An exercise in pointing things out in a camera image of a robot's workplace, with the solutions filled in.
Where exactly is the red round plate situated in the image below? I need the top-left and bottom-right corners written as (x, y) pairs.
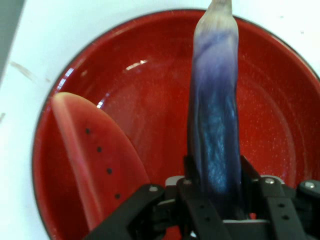
top-left (31, 9), bottom-right (320, 240)

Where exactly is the purple toy eggplant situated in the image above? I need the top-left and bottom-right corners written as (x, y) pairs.
top-left (186, 0), bottom-right (248, 221)

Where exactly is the toy watermelon slice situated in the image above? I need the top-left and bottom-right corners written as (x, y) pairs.
top-left (49, 91), bottom-right (151, 232)

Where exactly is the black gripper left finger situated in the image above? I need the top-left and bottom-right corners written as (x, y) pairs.
top-left (83, 155), bottom-right (234, 240)

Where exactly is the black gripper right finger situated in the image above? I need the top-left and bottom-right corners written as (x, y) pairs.
top-left (239, 155), bottom-right (320, 240)

